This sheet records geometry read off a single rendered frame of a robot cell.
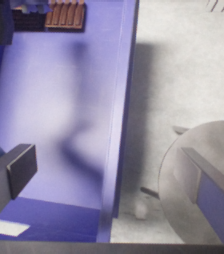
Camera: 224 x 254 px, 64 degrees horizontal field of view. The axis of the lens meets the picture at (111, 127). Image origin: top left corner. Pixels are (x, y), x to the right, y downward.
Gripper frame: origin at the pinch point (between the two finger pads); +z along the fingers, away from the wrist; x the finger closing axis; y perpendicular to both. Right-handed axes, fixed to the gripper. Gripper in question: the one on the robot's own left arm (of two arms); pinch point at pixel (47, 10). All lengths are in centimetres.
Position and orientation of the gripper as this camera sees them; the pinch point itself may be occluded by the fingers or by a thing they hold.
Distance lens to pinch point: 50.5
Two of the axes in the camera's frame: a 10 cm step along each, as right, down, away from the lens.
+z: 1.5, -4.4, 8.8
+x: -9.9, -1.0, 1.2
